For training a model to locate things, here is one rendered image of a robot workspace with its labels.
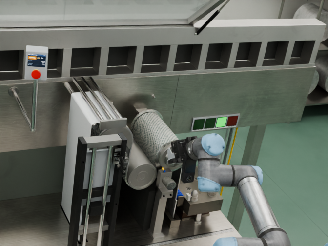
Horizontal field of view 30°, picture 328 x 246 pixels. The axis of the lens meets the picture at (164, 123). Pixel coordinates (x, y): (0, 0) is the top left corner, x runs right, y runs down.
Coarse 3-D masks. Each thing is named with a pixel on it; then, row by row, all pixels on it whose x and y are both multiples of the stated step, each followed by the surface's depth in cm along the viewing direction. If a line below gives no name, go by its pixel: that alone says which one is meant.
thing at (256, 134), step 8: (256, 128) 321; (264, 128) 323; (248, 136) 328; (256, 136) 323; (248, 144) 329; (256, 144) 326; (248, 152) 329; (256, 152) 330; (248, 160) 330; (256, 160) 333; (232, 200) 348; (240, 200) 343; (232, 208) 349; (240, 208) 347; (232, 216) 350; (240, 216) 350; (232, 224) 351
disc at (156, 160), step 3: (171, 141) 235; (165, 144) 234; (168, 144) 235; (162, 147) 234; (165, 147) 235; (159, 150) 234; (162, 150) 235; (159, 153) 235; (156, 156) 235; (159, 156) 236; (156, 159) 236; (156, 162) 237; (156, 165) 238; (159, 165) 238; (159, 168) 239; (177, 168) 243
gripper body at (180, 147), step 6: (186, 138) 219; (192, 138) 219; (174, 144) 226; (180, 144) 222; (186, 144) 217; (174, 150) 226; (180, 150) 222; (186, 150) 216; (180, 156) 222; (180, 162) 223
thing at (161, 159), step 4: (164, 152) 235; (160, 156) 236; (164, 156) 236; (160, 160) 236; (160, 164) 238; (164, 164) 238; (180, 164) 241; (164, 168) 239; (172, 168) 241; (176, 168) 241
